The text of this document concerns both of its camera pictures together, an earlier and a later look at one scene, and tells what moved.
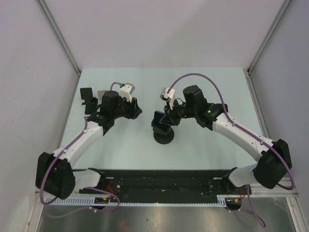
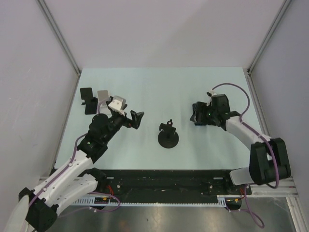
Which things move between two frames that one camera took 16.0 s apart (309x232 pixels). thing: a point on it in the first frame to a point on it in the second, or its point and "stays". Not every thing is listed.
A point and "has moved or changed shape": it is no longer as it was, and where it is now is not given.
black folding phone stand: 91,103 stays
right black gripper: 168,120 to 201,107
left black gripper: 133,108 to 136,117
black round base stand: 161,135 has moved or changed shape
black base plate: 198,183 stays
